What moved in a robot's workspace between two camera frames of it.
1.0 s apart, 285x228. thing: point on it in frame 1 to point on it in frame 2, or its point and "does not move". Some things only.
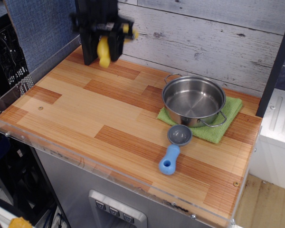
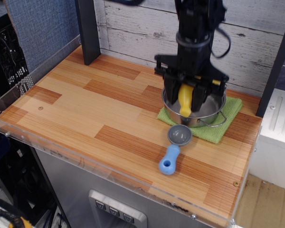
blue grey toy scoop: [177, 135] does not move
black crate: [8, 68] does not move
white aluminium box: [273, 159] does not move
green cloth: [232, 106] does not move
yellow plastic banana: [103, 49] to [185, 93]
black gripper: [95, 19] to [193, 61]
